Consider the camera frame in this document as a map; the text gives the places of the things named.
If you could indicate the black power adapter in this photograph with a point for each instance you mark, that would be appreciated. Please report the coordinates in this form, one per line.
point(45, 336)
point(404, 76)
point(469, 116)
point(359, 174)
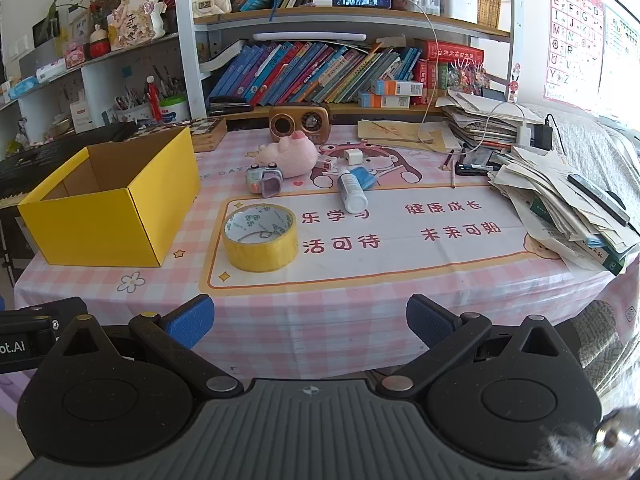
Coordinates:
point(544, 135)

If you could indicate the blue packet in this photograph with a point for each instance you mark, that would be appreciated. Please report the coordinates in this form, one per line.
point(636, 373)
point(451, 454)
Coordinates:
point(366, 177)

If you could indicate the white cubby shelf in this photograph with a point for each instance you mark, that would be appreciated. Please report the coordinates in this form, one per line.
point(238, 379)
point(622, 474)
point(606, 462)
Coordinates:
point(95, 77)

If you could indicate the pink checkered cloth desktop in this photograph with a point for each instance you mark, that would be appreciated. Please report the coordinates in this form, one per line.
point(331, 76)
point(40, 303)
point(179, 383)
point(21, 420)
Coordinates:
point(350, 300)

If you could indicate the orange and blue small box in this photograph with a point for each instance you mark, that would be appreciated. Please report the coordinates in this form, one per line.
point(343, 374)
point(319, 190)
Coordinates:
point(384, 100)
point(396, 88)

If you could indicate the white charger cube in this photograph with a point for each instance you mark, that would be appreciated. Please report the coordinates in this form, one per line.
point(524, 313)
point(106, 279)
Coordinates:
point(354, 157)

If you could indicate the black electronic keyboard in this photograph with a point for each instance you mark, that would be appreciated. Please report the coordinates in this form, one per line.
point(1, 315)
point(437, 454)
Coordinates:
point(30, 165)

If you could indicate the white tub with green lid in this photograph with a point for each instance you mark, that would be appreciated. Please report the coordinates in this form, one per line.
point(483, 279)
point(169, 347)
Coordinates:
point(175, 109)

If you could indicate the white box with red label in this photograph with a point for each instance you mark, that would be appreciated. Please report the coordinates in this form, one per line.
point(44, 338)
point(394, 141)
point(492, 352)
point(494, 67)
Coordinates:
point(81, 116)

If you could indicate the small white eraser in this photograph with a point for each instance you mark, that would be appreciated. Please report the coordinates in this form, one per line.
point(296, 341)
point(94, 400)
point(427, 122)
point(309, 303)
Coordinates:
point(326, 163)

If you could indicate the white wall chart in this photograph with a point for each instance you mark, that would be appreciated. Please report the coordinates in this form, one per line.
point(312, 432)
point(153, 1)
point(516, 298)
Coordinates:
point(622, 60)

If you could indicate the pink and white cat ornament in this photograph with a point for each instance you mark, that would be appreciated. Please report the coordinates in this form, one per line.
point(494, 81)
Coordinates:
point(135, 20)

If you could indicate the red boxed book set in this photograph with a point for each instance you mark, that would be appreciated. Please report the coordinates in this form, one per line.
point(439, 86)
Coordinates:
point(450, 55)

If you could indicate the white pen holder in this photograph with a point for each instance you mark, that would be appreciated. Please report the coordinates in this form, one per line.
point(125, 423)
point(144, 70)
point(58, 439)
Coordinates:
point(459, 5)

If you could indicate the dark remote control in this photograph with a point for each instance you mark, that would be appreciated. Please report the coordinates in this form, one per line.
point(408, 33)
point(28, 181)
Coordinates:
point(597, 199)

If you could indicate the black phone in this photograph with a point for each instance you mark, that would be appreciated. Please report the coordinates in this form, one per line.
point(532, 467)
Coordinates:
point(475, 162)

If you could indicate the white power adapter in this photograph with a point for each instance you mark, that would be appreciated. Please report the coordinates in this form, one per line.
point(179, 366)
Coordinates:
point(523, 136)

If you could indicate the white tissue pack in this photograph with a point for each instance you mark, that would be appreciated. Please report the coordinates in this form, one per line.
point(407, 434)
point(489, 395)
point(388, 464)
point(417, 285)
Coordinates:
point(50, 71)

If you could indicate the brown envelopes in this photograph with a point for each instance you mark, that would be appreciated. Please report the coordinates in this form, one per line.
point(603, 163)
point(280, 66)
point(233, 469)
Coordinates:
point(395, 135)

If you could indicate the white light bar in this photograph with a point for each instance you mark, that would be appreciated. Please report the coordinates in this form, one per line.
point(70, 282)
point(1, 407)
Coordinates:
point(307, 36)

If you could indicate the yellow tape roll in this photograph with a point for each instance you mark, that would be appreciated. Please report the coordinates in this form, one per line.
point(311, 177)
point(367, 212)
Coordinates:
point(260, 256)

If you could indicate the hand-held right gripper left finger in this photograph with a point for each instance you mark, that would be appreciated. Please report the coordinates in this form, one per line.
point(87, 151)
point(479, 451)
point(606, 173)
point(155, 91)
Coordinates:
point(192, 317)

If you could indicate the row of blue books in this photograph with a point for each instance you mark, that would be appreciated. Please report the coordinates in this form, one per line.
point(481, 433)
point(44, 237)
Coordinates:
point(300, 72)

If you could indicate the blue tissue pack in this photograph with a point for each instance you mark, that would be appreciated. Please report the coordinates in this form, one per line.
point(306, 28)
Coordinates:
point(22, 89)

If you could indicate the red apple-shaped jar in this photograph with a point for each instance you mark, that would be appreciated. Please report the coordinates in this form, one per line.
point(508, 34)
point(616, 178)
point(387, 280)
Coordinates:
point(99, 45)

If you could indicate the white spray bottle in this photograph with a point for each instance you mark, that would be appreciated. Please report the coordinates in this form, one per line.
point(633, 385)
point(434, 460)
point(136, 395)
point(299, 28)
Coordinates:
point(352, 195)

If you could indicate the wooden chessboard box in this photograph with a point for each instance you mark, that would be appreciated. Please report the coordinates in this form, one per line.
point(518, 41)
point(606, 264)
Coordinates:
point(210, 132)

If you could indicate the person's fuzzy-sleeved right forearm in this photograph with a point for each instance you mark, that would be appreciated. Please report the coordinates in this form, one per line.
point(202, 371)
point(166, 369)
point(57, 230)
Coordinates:
point(590, 445)

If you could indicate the wooden pencil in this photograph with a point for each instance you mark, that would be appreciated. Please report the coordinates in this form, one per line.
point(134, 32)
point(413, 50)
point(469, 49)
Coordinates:
point(452, 170)

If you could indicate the alphabet wall poster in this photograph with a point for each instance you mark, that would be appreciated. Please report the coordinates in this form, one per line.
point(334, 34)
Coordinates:
point(575, 40)

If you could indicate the stack of papers and notebooks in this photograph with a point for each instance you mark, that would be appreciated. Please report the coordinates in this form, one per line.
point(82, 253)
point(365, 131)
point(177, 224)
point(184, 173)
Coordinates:
point(480, 120)

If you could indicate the pink pig plush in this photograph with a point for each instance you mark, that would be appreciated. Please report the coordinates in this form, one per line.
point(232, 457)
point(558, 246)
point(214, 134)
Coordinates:
point(295, 157)

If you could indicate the pink tin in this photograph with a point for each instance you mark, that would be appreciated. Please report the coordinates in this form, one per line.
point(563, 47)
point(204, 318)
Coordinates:
point(75, 56)

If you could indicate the pen holder with pens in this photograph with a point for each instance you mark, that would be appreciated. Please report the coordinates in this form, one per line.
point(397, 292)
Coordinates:
point(131, 110)

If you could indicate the purple toy camera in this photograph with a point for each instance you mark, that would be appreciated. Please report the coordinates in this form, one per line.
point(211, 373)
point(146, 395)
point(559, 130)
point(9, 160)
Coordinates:
point(260, 177)

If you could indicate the yellow cardboard box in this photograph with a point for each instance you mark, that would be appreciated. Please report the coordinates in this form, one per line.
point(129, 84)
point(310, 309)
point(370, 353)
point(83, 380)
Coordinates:
point(100, 230)

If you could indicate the brown retro radio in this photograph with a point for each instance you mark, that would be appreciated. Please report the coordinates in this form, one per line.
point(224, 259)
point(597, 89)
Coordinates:
point(300, 122)

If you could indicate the messy pile of papers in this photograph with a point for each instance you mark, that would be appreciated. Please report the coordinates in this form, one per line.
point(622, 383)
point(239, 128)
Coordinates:
point(550, 210)

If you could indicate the white and wooden bookshelf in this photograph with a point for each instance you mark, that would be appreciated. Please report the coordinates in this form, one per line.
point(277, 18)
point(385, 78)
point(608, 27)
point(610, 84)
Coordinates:
point(182, 35)

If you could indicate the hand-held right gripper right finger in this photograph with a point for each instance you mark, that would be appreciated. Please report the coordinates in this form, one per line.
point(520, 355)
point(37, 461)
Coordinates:
point(427, 317)

